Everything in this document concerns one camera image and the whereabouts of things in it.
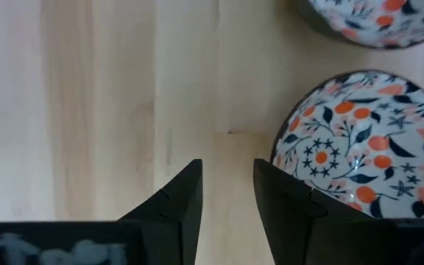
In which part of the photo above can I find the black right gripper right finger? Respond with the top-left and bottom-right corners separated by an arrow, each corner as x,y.
252,158 -> 374,265

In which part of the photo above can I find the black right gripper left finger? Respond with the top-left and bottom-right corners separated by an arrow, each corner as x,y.
118,158 -> 204,265

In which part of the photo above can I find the floral mini bowl orange blue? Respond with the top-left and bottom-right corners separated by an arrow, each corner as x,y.
269,69 -> 424,220
299,0 -> 424,51

